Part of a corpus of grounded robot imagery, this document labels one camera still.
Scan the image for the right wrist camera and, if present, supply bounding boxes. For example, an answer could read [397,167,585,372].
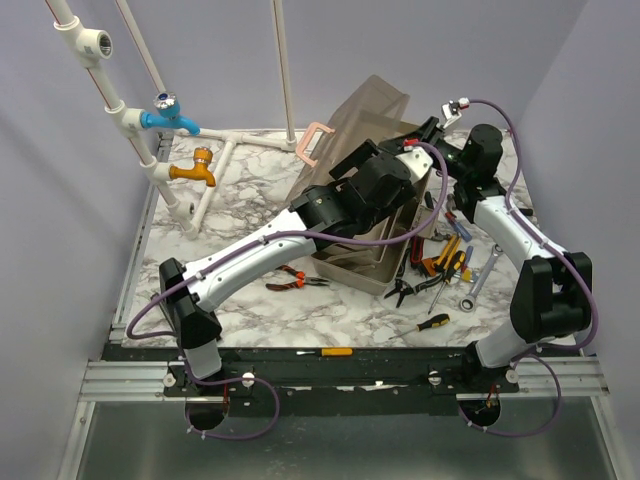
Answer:
[441,97,470,131]

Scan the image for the blue clear tester screwdriver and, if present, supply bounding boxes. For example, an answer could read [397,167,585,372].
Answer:
[451,220,472,243]

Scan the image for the black yellow large screwdriver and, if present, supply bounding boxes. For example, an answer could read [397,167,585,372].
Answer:
[442,250,466,284]

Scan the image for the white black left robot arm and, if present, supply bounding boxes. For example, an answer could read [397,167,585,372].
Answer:
[159,140,432,395]

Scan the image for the steel ratchet wrench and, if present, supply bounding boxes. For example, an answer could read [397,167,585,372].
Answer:
[459,244,503,313]

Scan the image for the beige toolbox with clear lid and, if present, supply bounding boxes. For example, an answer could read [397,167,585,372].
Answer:
[286,75,427,295]

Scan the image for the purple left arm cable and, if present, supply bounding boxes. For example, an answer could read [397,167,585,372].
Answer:
[124,141,450,441]

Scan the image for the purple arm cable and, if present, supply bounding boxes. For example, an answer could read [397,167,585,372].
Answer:
[124,141,450,441]
[457,97,601,439]

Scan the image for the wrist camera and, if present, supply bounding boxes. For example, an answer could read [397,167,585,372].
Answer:
[441,97,470,131]
[397,147,433,184]

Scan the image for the black wire stripper pliers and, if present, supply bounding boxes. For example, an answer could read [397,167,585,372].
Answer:
[383,274,443,308]

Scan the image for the blue water tap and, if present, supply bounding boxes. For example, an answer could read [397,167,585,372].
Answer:
[140,91,201,136]

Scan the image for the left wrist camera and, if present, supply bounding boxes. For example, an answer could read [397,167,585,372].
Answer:
[397,147,433,184]

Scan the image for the orange water tap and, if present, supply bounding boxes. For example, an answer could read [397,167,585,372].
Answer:
[169,147,216,188]

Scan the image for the red tipped tester screwdriver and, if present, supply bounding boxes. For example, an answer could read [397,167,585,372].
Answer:
[445,211,457,226]

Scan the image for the white pvc pipe frame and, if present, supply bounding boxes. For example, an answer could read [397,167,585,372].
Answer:
[46,1,322,239]

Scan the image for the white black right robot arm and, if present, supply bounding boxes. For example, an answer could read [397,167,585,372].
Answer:
[381,117,592,392]

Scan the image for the orange black needle-nose pliers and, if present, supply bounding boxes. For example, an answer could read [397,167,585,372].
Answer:
[265,265,329,292]

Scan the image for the black yellow small screwdriver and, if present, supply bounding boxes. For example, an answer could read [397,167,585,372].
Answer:
[390,313,450,340]

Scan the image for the red black utility knife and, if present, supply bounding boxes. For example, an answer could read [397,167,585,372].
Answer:
[409,236,424,269]

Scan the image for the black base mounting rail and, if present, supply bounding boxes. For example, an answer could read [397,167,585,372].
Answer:
[81,345,599,426]

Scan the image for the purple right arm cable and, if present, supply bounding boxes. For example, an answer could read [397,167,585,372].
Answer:
[457,97,601,439]

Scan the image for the orange handled screwdriver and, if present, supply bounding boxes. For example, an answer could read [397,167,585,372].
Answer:
[296,347,353,357]

